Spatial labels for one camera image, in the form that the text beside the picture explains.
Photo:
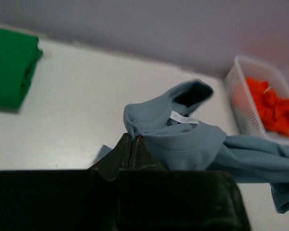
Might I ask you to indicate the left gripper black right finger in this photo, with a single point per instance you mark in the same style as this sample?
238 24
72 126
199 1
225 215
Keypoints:
136 155

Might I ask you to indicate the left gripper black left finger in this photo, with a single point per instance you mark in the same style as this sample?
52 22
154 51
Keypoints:
109 162

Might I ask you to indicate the blue-grey t-shirt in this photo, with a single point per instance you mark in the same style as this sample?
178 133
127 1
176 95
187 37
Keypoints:
183 143

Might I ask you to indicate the white plastic basket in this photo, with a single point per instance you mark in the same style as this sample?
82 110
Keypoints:
243 106

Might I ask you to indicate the crumpled orange t-shirt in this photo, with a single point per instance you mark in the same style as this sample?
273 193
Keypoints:
272 109

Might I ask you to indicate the folded green t-shirt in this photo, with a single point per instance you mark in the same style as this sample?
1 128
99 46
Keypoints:
19 56

